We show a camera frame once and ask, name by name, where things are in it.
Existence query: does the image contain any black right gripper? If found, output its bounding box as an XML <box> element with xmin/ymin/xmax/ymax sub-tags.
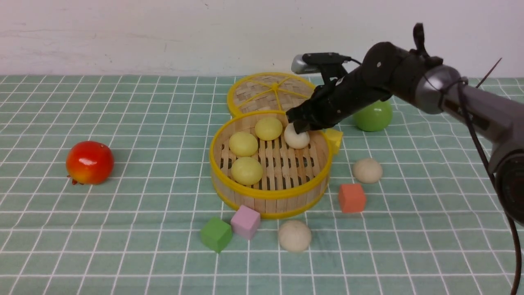
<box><xmin>285</xmin><ymin>76</ymin><xmax>393</xmax><ymax>134</ymax></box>

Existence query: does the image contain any white bun farther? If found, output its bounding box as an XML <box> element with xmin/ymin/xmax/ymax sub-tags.
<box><xmin>283</xmin><ymin>123</ymin><xmax>309</xmax><ymax>149</ymax></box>

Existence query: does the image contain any white bun nearer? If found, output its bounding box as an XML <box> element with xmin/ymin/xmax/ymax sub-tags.
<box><xmin>352</xmin><ymin>158</ymin><xmax>383</xmax><ymax>184</ymax></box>

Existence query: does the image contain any yellow bun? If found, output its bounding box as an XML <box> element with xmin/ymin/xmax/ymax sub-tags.
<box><xmin>228</xmin><ymin>132</ymin><xmax>258</xmax><ymax>157</ymax></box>
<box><xmin>255</xmin><ymin>116</ymin><xmax>283</xmax><ymax>141</ymax></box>
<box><xmin>231</xmin><ymin>157</ymin><xmax>263</xmax><ymax>186</ymax></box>

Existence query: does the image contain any white bun front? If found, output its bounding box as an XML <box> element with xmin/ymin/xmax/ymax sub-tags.
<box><xmin>278</xmin><ymin>220</ymin><xmax>312</xmax><ymax>252</ymax></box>

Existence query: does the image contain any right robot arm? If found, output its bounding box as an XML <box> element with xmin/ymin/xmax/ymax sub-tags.
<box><xmin>286</xmin><ymin>23</ymin><xmax>524</xmax><ymax>225</ymax></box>

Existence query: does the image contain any woven bamboo steamer lid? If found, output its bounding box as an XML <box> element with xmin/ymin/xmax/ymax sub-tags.
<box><xmin>226</xmin><ymin>72</ymin><xmax>316</xmax><ymax>117</ymax></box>

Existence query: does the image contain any bamboo steamer tray yellow rim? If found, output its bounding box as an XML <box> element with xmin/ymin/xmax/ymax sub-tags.
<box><xmin>208</xmin><ymin>110</ymin><xmax>334</xmax><ymax>220</ymax></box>

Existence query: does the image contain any green apple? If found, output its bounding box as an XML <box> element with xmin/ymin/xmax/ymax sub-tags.
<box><xmin>352</xmin><ymin>100</ymin><xmax>393</xmax><ymax>132</ymax></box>

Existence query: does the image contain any yellow foam cube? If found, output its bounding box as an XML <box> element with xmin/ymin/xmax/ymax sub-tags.
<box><xmin>324</xmin><ymin>128</ymin><xmax>343</xmax><ymax>154</ymax></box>

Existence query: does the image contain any orange foam cube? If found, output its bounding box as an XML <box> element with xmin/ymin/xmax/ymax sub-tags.
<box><xmin>338</xmin><ymin>183</ymin><xmax>366</xmax><ymax>213</ymax></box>

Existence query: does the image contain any pink foam cube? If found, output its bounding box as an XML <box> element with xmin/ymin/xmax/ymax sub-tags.
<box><xmin>230</xmin><ymin>205</ymin><xmax>261</xmax><ymax>240</ymax></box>

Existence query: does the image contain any green foam cube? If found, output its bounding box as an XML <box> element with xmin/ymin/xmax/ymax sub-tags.
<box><xmin>200</xmin><ymin>217</ymin><xmax>233</xmax><ymax>253</ymax></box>

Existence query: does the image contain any green checkered tablecloth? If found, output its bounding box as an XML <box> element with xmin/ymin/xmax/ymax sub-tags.
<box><xmin>0</xmin><ymin>75</ymin><xmax>515</xmax><ymax>295</ymax></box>

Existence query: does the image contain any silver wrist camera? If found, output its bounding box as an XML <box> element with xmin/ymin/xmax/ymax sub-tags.
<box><xmin>291</xmin><ymin>52</ymin><xmax>329</xmax><ymax>75</ymax></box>

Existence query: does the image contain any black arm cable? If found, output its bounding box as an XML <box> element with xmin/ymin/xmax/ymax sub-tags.
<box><xmin>454</xmin><ymin>78</ymin><xmax>523</xmax><ymax>295</ymax></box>

